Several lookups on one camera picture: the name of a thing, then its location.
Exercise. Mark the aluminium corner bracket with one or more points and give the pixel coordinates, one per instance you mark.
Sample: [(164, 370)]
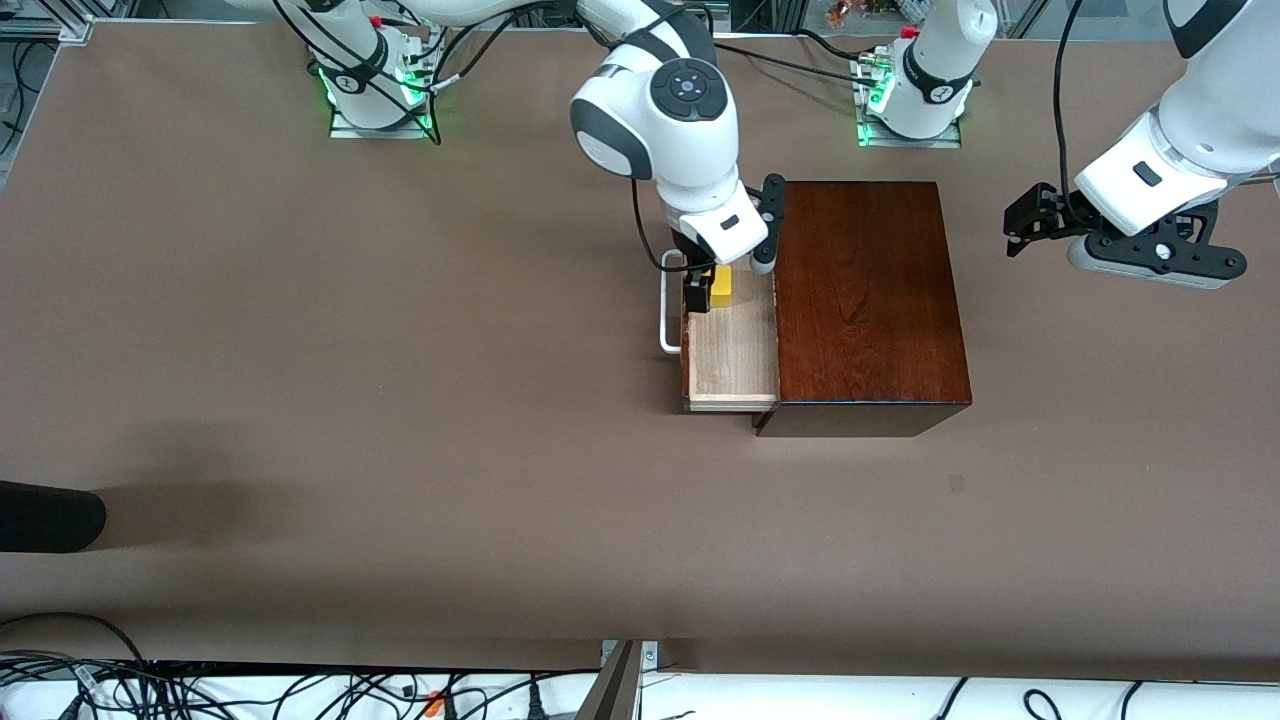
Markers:
[(78, 32)]

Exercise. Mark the black padded rod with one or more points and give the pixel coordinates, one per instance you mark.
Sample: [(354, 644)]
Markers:
[(50, 515)]

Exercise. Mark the yellow block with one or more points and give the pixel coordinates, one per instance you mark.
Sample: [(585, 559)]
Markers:
[(722, 285)]

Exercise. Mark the orange connector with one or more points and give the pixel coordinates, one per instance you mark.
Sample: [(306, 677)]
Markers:
[(433, 705)]

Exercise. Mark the aluminium strut with bracket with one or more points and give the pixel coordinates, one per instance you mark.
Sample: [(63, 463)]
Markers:
[(615, 690)]

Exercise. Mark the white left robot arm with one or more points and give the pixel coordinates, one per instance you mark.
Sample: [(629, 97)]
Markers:
[(1200, 110)]

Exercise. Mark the dark wood cabinet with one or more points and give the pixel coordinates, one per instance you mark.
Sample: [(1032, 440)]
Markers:
[(860, 300)]

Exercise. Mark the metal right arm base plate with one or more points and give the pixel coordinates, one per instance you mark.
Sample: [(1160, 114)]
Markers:
[(380, 132)]

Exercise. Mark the white ledge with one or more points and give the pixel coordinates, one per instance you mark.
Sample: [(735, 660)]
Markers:
[(800, 700)]

